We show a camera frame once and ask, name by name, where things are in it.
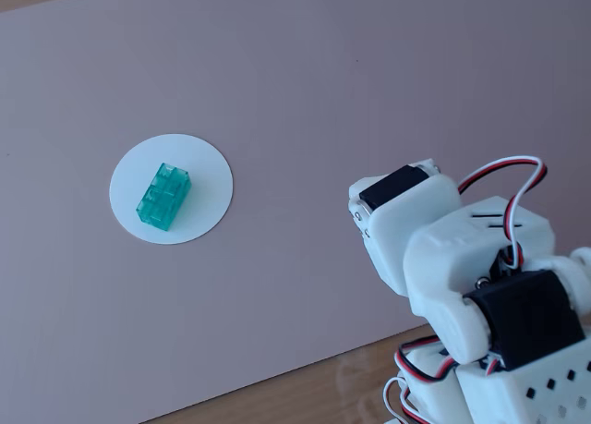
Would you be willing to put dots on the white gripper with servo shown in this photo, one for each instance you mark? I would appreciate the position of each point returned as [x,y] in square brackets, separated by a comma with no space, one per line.
[406,207]

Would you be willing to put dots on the teal transparent lego brick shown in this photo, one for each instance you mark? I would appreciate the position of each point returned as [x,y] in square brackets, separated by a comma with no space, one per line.
[164,197]

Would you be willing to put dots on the white 3d-printed robot arm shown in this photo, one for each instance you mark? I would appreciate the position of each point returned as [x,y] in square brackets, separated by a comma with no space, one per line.
[452,276]

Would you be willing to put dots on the white paper circle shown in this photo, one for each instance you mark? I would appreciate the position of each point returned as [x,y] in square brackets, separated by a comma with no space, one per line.
[208,174]

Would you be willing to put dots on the pale grey-pink table mat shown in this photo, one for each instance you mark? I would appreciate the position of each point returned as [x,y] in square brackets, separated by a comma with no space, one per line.
[277,64]

